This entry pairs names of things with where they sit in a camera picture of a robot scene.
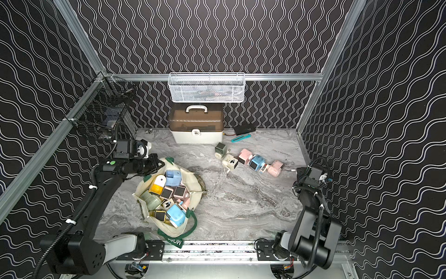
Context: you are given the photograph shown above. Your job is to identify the pink round pencil sharpener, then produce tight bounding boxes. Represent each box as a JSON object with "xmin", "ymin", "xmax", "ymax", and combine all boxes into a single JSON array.
[{"xmin": 267, "ymin": 160, "xmax": 284, "ymax": 177}]

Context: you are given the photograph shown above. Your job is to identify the cream tote bag green handles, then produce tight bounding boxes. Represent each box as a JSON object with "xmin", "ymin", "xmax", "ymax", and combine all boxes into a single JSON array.
[{"xmin": 132, "ymin": 158, "xmax": 206, "ymax": 248}]

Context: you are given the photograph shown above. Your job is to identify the blue square pencil sharpener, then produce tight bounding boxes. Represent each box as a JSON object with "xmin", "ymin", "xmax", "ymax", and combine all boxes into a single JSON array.
[{"xmin": 249, "ymin": 155, "xmax": 267, "ymax": 173}]

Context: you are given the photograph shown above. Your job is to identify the green pencil sharpener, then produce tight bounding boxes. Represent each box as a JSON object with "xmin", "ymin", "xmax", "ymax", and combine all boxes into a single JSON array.
[{"xmin": 214, "ymin": 143, "xmax": 228, "ymax": 159}]

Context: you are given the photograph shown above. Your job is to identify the cream white pencil sharpener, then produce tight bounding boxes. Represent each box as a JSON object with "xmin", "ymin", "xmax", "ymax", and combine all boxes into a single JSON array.
[{"xmin": 222, "ymin": 153, "xmax": 239, "ymax": 173}]

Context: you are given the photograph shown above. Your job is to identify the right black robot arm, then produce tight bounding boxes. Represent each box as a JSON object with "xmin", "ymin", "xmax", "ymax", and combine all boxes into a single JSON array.
[{"xmin": 278, "ymin": 175, "xmax": 342, "ymax": 270}]

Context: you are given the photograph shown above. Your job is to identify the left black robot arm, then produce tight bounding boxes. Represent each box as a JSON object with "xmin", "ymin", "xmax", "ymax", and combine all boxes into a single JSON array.
[{"xmin": 32, "ymin": 153, "xmax": 165, "ymax": 279}]

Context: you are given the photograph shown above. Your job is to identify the yellow pencil sharpener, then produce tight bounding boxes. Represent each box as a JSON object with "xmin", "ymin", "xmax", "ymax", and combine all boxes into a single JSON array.
[{"xmin": 149, "ymin": 174, "xmax": 166, "ymax": 196}]

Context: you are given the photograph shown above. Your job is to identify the light blue pencil sharpener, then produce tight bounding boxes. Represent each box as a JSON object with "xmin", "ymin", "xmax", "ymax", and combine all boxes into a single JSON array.
[{"xmin": 164, "ymin": 170, "xmax": 182, "ymax": 187}]

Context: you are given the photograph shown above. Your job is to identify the blue rounded pencil sharpener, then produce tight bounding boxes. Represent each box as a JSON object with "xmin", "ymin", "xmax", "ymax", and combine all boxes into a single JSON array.
[{"xmin": 166, "ymin": 204, "xmax": 186, "ymax": 228}]

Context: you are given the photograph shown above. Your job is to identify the brown lid white toolbox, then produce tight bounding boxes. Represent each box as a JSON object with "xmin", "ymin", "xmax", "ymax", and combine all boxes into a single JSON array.
[{"xmin": 168, "ymin": 103, "xmax": 224, "ymax": 145}]

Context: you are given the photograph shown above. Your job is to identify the teal utility knife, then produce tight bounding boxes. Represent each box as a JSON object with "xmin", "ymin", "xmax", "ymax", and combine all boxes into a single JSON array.
[{"xmin": 231, "ymin": 134, "xmax": 252, "ymax": 143}]

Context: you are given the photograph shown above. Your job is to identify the black battery pack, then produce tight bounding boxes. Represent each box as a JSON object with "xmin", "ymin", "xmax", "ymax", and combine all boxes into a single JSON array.
[{"xmin": 233, "ymin": 123, "xmax": 256, "ymax": 136}]

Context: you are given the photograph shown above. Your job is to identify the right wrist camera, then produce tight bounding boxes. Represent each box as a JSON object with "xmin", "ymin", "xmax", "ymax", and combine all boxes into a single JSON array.
[{"xmin": 296, "ymin": 166, "xmax": 329, "ymax": 183}]

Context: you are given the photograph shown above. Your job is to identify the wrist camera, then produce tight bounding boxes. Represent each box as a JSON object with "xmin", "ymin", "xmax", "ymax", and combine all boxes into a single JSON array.
[
  {"xmin": 296, "ymin": 166, "xmax": 329, "ymax": 183},
  {"xmin": 112, "ymin": 139, "xmax": 152, "ymax": 160}
]

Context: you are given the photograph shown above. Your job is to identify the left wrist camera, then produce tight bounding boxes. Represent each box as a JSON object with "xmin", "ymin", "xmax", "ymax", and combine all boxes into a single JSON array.
[{"xmin": 112, "ymin": 139, "xmax": 152, "ymax": 160}]

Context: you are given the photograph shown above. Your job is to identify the black wire basket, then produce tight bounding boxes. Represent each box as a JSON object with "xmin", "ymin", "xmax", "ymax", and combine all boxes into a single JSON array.
[{"xmin": 67, "ymin": 77, "xmax": 137, "ymax": 141}]

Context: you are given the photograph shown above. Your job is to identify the white wire mesh basket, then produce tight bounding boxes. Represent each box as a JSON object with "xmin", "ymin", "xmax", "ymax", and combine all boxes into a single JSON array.
[{"xmin": 167, "ymin": 72, "xmax": 246, "ymax": 103}]

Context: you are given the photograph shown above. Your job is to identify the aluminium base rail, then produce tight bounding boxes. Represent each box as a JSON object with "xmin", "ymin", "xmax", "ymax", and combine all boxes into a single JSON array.
[{"xmin": 86, "ymin": 239, "xmax": 353, "ymax": 265}]

